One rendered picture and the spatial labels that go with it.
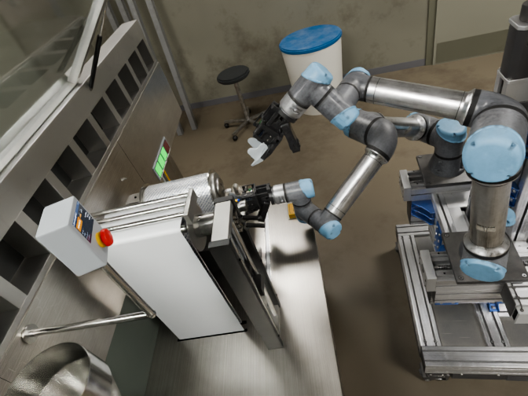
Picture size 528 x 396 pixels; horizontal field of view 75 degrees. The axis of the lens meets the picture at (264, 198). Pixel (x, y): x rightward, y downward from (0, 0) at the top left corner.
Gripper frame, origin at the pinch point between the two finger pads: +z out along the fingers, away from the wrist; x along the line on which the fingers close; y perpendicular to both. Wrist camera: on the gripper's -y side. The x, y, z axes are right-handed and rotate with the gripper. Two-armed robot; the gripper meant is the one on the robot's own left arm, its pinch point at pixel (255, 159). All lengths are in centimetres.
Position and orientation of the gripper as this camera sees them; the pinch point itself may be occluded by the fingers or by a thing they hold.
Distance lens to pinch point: 113.0
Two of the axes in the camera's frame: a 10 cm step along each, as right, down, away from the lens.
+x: 0.2, 6.8, -7.3
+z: -5.8, 6.1, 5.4
